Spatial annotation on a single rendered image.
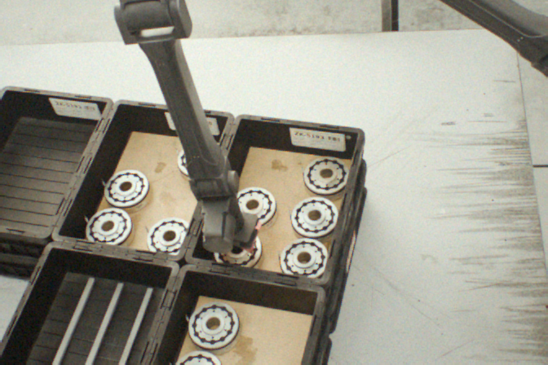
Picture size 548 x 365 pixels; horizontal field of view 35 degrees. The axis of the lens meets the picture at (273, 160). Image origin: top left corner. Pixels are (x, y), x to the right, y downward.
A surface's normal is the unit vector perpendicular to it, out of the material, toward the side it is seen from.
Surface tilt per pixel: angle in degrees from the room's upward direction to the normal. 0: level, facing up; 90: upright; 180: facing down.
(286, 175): 0
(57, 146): 0
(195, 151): 81
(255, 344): 0
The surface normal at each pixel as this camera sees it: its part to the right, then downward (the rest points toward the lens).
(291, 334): -0.12, -0.61
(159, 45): -0.11, 0.69
